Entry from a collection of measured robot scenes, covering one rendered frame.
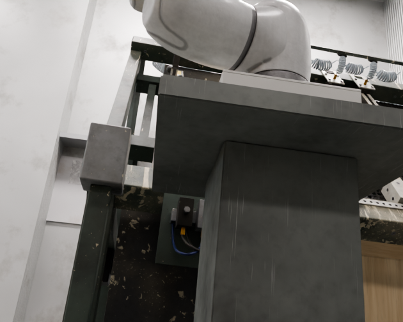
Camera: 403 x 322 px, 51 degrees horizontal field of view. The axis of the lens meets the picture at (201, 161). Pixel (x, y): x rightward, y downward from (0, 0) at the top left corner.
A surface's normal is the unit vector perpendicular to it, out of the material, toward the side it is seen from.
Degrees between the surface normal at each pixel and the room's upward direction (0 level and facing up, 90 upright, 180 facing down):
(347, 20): 90
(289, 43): 93
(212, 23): 125
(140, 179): 56
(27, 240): 90
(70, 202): 90
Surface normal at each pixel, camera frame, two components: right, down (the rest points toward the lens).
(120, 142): 0.17, -0.35
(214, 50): 0.05, 0.80
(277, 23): 0.38, -0.35
